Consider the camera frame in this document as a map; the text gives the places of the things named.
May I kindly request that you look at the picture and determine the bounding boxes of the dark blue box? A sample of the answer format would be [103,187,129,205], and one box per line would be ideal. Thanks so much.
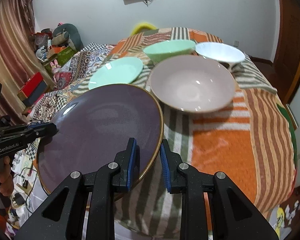
[23,80,48,107]

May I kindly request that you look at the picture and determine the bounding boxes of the purple plate gold rim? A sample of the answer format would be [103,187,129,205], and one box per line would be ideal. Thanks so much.
[37,84,164,193]

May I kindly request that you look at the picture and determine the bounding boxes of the grey plush toy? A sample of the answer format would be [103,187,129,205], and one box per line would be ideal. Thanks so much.
[51,23,83,51]

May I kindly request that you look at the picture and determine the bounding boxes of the yellow plush ring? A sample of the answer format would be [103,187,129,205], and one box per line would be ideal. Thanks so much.
[129,22,158,36]

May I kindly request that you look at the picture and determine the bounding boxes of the patterned patchwork quilt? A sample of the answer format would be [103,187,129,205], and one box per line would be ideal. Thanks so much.
[5,42,116,230]

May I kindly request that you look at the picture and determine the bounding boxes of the white patterned bowl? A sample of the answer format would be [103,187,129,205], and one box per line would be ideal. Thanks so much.
[195,42,245,70]

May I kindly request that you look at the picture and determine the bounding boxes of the pink bunny toy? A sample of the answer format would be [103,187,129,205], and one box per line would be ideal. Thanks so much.
[50,59,61,82]

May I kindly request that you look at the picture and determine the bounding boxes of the striped brown curtain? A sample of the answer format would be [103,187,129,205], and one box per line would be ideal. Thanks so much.
[0,0,54,124]

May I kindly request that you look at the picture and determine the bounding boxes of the pink bowl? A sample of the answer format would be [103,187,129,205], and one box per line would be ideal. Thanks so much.
[149,55,236,113]

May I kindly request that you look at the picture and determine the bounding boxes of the left hand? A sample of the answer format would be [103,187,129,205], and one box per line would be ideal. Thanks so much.
[0,156,14,197]

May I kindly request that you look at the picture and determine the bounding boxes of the green gift box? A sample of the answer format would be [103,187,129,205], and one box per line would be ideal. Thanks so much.
[42,47,77,76]

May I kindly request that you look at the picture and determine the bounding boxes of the green bowl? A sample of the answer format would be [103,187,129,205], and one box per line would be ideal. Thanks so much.
[143,40,196,64]

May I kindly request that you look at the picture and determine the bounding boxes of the brown wooden door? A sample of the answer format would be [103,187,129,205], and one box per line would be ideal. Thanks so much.
[274,0,300,104]

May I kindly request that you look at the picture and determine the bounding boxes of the mint green plate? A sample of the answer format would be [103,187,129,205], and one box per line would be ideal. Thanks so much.
[88,57,143,90]

